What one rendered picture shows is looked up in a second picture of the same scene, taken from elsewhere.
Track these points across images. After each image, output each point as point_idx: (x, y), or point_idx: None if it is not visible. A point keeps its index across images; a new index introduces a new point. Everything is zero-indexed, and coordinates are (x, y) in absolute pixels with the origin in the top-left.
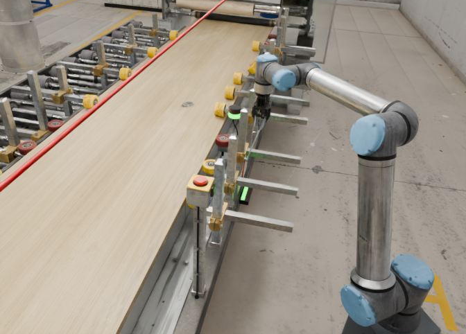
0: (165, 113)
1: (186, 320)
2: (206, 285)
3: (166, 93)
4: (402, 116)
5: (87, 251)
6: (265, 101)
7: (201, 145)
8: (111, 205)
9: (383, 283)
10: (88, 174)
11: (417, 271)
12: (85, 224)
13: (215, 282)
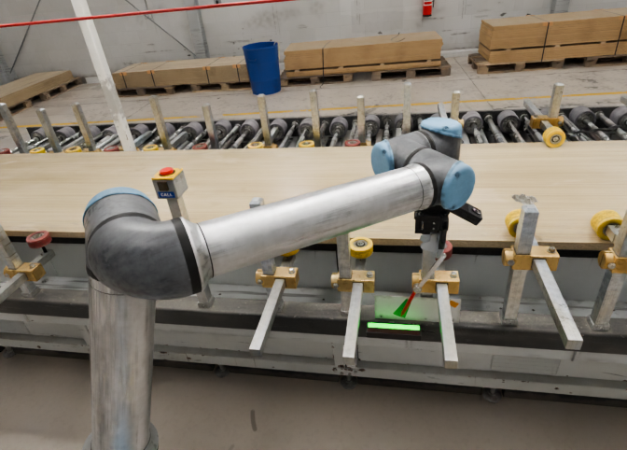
0: (479, 189)
1: (175, 300)
2: (213, 308)
3: (543, 177)
4: (105, 220)
5: (212, 202)
6: (444, 211)
7: (408, 230)
8: (270, 199)
9: (87, 444)
10: (315, 177)
11: None
12: (244, 193)
13: (233, 325)
